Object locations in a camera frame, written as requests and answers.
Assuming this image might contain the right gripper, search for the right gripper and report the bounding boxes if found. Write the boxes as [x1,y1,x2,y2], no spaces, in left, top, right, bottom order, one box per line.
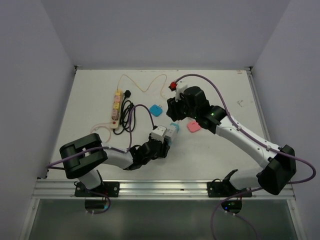
[167,91,199,122]

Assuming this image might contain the blue plug adapter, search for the blue plug adapter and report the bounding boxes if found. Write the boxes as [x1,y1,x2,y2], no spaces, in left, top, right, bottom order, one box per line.
[149,104,163,117]

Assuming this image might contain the teal power strip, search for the teal power strip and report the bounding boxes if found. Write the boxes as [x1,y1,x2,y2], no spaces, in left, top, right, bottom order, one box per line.
[164,122,180,146]

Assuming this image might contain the pink plug adapter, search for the pink plug adapter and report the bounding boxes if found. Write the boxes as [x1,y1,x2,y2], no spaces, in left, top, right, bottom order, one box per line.
[187,120,201,133]

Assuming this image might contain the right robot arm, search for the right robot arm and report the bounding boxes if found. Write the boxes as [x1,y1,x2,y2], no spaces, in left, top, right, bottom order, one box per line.
[166,82,297,197]

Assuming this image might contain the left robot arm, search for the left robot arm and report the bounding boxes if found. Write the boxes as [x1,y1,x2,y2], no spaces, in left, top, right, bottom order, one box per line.
[59,133,170,197]

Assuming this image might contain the beige multicolour power strip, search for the beige multicolour power strip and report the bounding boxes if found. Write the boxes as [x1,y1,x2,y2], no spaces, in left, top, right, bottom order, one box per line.
[110,89,124,130]

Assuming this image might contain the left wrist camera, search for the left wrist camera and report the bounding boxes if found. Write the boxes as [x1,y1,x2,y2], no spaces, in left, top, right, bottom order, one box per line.
[150,125,167,143]

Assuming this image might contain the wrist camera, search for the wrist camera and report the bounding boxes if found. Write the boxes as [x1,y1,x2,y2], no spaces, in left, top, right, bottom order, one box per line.
[169,81,188,102]
[150,125,167,143]

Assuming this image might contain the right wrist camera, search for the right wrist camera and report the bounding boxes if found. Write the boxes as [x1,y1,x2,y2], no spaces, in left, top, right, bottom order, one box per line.
[169,81,188,102]

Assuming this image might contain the black power cable with plug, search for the black power cable with plug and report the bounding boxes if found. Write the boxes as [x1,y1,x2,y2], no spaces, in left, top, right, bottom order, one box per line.
[112,89,137,136]

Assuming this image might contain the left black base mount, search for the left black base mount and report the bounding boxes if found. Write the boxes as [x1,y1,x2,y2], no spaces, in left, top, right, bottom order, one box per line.
[74,181,120,198]

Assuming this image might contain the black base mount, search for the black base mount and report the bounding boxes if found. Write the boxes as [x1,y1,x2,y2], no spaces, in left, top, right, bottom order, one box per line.
[206,178,252,198]
[74,181,120,198]

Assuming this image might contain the thin pink cable loop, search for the thin pink cable loop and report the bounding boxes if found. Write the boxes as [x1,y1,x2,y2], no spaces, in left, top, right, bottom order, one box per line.
[89,121,112,145]

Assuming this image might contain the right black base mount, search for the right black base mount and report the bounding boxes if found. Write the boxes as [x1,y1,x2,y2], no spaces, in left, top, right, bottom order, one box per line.
[206,178,252,198]

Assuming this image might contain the aluminium front rail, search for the aluminium front rail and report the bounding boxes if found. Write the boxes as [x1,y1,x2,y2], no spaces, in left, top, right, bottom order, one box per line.
[32,177,293,200]

